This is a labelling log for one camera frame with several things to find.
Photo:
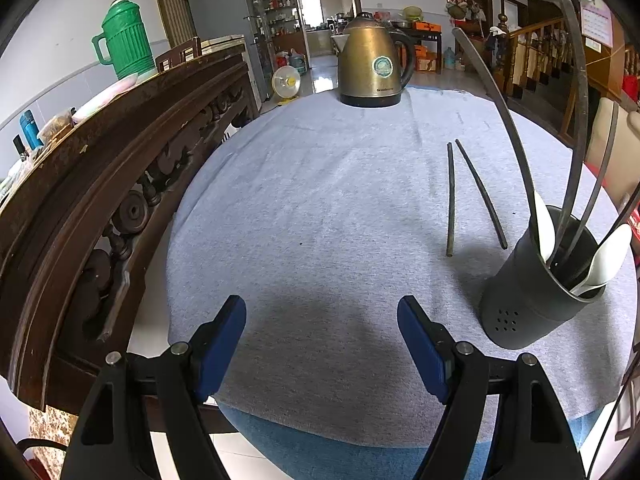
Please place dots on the black bottle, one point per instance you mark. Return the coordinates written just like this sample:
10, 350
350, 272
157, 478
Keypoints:
20, 145

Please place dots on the carved wooden sideboard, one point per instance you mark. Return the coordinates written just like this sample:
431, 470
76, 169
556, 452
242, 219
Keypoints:
75, 210

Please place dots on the grey refrigerator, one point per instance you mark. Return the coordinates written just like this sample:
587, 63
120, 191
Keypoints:
220, 10

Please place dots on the orange cardboard box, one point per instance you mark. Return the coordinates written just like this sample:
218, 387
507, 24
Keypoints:
426, 57

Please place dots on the wall calendar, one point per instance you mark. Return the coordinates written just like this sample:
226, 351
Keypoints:
595, 20

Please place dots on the teal drink bottle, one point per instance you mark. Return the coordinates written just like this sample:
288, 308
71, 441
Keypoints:
31, 130

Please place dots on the round electric heater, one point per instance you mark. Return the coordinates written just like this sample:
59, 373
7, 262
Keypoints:
286, 82

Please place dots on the white chest freezer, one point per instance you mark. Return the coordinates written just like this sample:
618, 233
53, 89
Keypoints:
225, 44

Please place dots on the white plate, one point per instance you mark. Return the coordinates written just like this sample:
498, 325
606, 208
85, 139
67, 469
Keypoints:
107, 95

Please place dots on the bronze electric kettle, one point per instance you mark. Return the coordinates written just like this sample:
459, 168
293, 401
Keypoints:
370, 60

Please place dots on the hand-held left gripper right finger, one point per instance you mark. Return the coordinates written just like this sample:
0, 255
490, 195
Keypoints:
422, 345

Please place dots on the grey tablecloth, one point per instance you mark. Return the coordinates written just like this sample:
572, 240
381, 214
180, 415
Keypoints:
325, 210

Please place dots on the brown door curtain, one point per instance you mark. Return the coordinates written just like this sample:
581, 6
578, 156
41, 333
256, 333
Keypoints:
172, 0

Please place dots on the dark side table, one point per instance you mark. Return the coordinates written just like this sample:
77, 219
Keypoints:
427, 34

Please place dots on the snack jar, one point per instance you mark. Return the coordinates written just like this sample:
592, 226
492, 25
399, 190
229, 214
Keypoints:
56, 125

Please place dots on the blue water jug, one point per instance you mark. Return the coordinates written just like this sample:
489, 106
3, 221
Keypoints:
298, 64

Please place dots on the white plastic spoon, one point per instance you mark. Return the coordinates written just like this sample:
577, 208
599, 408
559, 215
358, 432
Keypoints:
543, 227
607, 260

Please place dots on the dark metal utensil holder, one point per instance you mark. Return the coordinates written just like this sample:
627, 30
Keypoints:
525, 300

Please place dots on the wooden chair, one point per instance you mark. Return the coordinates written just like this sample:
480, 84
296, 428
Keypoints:
177, 55

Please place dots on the clear water jug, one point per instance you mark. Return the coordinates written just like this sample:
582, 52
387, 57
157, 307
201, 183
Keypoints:
450, 59

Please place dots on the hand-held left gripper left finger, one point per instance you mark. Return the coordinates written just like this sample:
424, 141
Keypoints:
220, 345

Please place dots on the blue tablecloth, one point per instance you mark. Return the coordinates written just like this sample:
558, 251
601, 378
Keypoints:
325, 455

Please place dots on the beige chair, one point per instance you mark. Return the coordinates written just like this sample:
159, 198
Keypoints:
627, 140

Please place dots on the golden patterned cloth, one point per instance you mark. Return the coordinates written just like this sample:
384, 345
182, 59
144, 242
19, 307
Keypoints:
47, 440

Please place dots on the green thermos jug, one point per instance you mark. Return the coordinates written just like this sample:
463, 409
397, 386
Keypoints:
127, 40

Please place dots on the wooden stair railing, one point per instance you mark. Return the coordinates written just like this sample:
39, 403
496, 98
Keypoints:
535, 30

